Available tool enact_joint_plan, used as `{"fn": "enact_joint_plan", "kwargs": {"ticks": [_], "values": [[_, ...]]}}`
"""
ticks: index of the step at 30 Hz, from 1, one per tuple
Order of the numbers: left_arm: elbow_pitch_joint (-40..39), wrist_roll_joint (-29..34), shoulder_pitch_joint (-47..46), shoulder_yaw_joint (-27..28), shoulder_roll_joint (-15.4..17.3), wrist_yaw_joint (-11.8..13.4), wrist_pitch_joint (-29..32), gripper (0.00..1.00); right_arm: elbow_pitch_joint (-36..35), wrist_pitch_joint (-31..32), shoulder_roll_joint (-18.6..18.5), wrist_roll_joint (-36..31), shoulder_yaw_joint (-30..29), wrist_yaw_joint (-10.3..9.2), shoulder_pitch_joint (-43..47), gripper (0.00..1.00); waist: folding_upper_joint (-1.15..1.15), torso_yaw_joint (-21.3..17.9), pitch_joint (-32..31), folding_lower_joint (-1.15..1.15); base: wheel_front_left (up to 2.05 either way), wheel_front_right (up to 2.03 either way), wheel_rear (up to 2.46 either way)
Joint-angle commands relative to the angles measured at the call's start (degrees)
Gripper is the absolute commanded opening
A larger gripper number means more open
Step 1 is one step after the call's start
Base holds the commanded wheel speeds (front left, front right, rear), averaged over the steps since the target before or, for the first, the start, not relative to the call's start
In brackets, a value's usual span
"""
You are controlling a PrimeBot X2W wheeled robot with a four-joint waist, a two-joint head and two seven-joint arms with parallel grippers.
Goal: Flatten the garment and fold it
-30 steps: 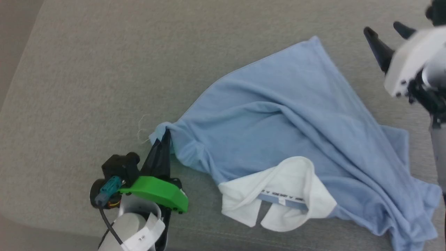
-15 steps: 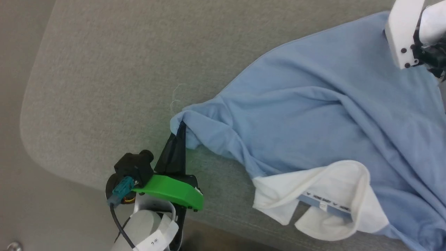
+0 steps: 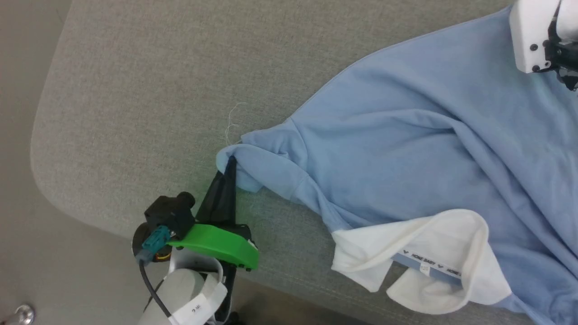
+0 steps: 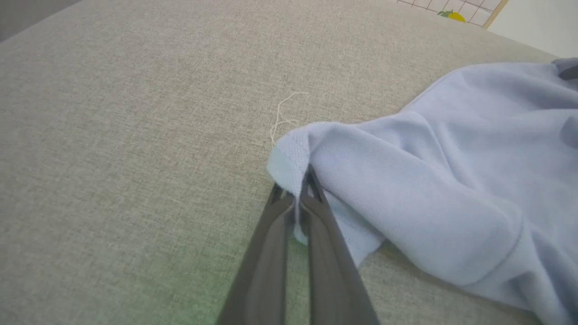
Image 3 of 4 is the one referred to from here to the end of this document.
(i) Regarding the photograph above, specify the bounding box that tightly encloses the black cable with teal plug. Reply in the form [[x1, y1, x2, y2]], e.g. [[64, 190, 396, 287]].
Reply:
[[137, 227, 173, 319]]

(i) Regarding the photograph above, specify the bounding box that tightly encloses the grey fabric sofa cushion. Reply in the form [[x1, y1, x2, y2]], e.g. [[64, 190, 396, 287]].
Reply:
[[29, 0, 578, 325]]

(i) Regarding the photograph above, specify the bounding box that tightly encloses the loose white thread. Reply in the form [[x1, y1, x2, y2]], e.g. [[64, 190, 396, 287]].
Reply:
[[224, 102, 248, 146]]

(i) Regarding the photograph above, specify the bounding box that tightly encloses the shiny metal knob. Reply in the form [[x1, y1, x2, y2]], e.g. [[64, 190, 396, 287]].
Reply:
[[14, 304, 36, 325]]

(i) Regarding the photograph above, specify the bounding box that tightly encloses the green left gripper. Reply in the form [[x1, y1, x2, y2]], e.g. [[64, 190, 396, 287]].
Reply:
[[167, 156, 260, 272]]

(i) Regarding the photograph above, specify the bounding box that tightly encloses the light blue white-collared garment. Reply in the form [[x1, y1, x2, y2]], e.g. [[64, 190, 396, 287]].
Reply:
[[216, 5, 578, 325]]

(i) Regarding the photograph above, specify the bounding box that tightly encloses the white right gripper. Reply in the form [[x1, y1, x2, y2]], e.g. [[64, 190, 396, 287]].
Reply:
[[509, 0, 578, 92]]

